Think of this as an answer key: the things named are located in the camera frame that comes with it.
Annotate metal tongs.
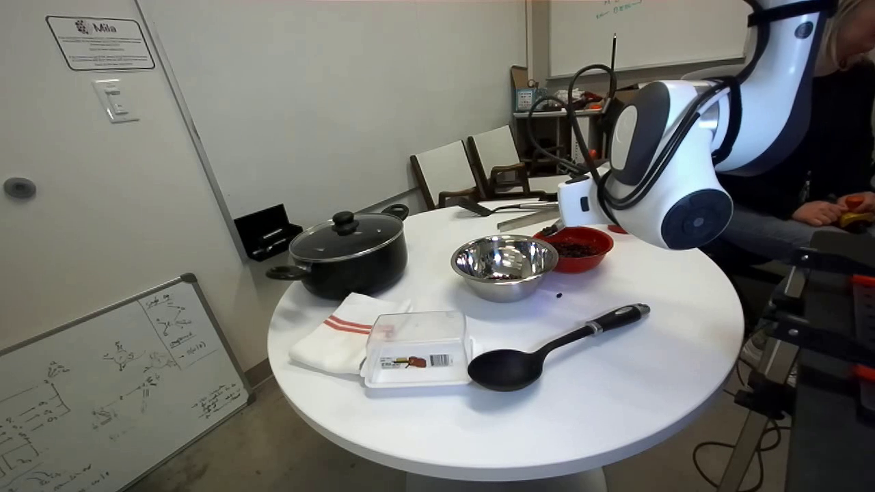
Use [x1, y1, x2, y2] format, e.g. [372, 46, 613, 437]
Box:
[494, 204, 560, 232]

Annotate clear plastic container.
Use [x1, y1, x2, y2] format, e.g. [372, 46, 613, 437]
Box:
[359, 310, 473, 395]

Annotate large wall whiteboard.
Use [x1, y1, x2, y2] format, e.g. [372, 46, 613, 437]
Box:
[544, 0, 754, 79]

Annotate white switch plate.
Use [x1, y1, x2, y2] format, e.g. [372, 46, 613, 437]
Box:
[92, 76, 141, 126]

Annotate wooden chair white seat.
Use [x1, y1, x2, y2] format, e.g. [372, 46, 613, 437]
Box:
[408, 137, 494, 212]
[464, 124, 570, 201]

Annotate black pot lid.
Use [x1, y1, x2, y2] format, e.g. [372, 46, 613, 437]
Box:
[287, 208, 408, 268]

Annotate black floor cable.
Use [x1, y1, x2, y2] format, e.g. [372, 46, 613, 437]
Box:
[689, 428, 796, 492]

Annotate black ladle spoon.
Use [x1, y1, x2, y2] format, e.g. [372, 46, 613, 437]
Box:
[464, 301, 652, 395]

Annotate silver metal bowl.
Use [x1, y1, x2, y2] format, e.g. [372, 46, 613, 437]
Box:
[447, 232, 560, 303]

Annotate white cloth red stripes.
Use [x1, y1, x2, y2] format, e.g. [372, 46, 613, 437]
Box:
[287, 291, 400, 377]

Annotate orange black clamp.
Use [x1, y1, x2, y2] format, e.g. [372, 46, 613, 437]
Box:
[767, 324, 875, 389]
[789, 250, 875, 295]

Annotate cluttered desk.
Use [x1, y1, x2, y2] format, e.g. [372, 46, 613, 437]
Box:
[508, 64, 622, 175]

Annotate round door lock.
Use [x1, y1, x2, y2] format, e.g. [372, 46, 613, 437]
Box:
[0, 175, 39, 204]

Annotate white door sign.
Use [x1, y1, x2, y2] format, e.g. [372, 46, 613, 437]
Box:
[43, 15, 158, 74]

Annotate red bowl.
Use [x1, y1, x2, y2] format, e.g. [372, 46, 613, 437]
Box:
[532, 225, 614, 276]

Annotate black cooking pot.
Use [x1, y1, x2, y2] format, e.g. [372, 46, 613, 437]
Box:
[264, 204, 412, 301]

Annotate dark beans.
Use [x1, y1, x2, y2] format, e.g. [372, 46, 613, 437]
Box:
[555, 236, 595, 261]

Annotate small framed whiteboard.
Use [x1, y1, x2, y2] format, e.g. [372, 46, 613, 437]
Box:
[0, 272, 251, 492]

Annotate black slotted spatula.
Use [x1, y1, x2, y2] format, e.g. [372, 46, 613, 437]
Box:
[453, 198, 535, 220]

